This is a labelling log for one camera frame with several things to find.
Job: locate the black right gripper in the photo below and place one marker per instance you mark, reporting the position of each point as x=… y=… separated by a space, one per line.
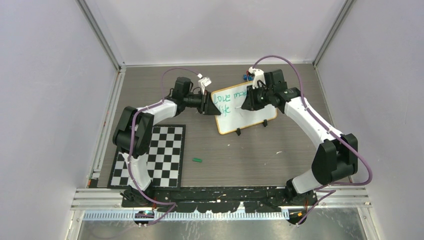
x=250 y=104

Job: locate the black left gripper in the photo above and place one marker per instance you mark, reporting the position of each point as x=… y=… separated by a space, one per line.
x=207 y=106

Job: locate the yellow framed whiteboard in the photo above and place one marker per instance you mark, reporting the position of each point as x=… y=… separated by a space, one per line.
x=231 y=119

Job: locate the black white chessboard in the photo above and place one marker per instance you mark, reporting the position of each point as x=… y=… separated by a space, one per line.
x=164 y=160

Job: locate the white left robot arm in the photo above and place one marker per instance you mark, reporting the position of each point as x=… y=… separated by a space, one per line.
x=134 y=131

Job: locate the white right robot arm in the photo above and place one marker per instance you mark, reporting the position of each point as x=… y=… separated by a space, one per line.
x=334 y=158

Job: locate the blue red toy car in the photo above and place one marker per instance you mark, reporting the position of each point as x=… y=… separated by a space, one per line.
x=246 y=76

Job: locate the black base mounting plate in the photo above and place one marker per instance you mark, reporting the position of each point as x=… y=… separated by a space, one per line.
x=254 y=199

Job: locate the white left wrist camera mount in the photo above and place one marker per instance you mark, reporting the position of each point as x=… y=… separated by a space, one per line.
x=203 y=82

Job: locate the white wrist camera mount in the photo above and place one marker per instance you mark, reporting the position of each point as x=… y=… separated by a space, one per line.
x=203 y=82
x=256 y=76

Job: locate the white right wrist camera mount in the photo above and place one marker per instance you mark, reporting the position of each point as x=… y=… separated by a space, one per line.
x=256 y=76

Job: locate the aluminium front rail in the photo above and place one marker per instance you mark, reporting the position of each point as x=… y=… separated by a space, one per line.
x=103 y=204

